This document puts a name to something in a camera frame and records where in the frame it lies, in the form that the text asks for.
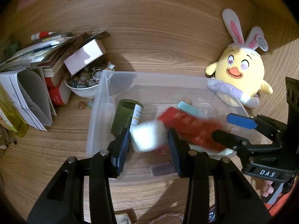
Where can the teal green box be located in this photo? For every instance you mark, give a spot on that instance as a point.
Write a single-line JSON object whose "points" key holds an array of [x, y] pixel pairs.
{"points": [[12, 49]]}

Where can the slim mint green tube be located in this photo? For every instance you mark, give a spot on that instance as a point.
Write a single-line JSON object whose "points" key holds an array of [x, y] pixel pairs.
{"points": [[222, 152]]}

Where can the dark green bottle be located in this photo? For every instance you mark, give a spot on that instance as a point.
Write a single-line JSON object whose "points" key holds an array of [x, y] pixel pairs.
{"points": [[122, 116]]}

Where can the pile of polished stones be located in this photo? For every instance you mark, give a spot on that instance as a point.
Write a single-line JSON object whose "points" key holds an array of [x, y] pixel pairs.
{"points": [[86, 77]]}

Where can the pile of leaflets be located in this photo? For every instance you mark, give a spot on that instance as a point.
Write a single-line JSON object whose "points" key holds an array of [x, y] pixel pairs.
{"points": [[35, 53]]}

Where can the light blue bar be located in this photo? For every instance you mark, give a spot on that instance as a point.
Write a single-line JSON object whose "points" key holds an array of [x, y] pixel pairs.
{"points": [[190, 109]]}

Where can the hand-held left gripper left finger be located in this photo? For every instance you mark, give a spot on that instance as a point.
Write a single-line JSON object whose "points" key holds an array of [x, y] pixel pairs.
{"points": [[121, 149]]}

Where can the yellow chick plush toy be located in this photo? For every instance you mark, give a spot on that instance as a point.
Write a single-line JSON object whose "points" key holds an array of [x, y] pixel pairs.
{"points": [[243, 74]]}

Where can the pale pink box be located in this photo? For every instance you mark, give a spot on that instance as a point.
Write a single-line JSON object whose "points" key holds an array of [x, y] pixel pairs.
{"points": [[84, 56]]}

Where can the person's right hand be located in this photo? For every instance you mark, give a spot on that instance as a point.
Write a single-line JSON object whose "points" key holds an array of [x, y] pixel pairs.
{"points": [[266, 189]]}

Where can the white bowl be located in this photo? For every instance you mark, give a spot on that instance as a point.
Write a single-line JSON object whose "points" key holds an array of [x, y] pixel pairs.
{"points": [[81, 92]]}

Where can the white folded papers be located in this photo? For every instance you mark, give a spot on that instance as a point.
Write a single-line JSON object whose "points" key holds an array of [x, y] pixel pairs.
{"points": [[25, 93]]}

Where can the green polished stone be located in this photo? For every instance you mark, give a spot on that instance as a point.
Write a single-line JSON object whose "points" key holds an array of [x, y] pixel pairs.
{"points": [[90, 104]]}

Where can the dark brown card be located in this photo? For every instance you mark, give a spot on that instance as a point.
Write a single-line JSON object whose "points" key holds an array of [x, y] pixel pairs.
{"points": [[98, 36]]}

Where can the red and white marker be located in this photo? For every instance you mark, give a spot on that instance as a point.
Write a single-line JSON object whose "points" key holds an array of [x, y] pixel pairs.
{"points": [[44, 35]]}

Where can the dark blue object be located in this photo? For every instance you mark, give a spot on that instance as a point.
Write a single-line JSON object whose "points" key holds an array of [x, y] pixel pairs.
{"points": [[211, 215]]}

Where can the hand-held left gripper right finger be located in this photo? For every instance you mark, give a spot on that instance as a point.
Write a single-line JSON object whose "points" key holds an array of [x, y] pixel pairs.
{"points": [[174, 152]]}

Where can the floral printed tile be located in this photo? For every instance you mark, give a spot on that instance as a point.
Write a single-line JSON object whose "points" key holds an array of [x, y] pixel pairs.
{"points": [[123, 218]]}

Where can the amber polished stone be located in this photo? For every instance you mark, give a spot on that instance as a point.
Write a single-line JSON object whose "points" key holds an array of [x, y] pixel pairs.
{"points": [[188, 102]]}

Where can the orange polished stone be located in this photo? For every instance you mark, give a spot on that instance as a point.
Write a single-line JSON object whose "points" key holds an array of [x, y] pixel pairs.
{"points": [[81, 105]]}

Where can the red book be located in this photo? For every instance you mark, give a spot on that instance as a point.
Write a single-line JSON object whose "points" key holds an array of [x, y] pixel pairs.
{"points": [[59, 95], [52, 75]]}

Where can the clear plastic storage bin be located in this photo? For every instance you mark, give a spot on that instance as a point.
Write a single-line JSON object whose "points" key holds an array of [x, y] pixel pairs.
{"points": [[151, 88]]}

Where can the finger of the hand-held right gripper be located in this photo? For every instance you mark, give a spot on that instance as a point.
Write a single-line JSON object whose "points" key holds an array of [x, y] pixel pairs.
{"points": [[229, 138], [240, 120]]}

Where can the red tea packet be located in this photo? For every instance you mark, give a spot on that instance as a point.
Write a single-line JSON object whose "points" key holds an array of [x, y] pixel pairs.
{"points": [[193, 126]]}

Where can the yellow-green spray bottle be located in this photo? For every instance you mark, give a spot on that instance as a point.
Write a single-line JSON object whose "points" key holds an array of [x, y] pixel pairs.
{"points": [[17, 123]]}

